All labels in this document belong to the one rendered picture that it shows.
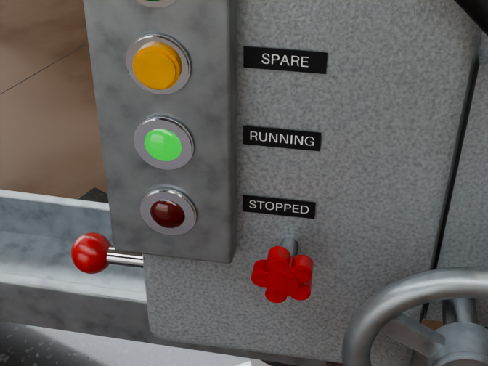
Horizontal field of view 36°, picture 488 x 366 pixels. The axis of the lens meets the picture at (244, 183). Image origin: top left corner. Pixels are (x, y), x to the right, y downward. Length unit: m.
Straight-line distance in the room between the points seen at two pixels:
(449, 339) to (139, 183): 0.21
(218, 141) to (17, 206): 0.36
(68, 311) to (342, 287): 0.26
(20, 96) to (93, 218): 2.66
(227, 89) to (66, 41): 3.43
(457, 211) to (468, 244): 0.03
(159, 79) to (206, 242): 0.12
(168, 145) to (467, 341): 0.21
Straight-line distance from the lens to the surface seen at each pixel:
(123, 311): 0.65
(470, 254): 0.51
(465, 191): 0.48
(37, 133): 3.11
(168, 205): 0.46
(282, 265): 0.46
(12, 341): 1.03
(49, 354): 1.01
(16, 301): 0.68
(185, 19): 0.40
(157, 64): 0.41
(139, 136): 0.44
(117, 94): 0.43
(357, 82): 0.42
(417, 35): 0.41
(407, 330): 0.47
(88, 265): 0.58
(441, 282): 0.44
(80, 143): 3.01
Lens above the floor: 1.61
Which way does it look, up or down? 36 degrees down
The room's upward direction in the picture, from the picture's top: straight up
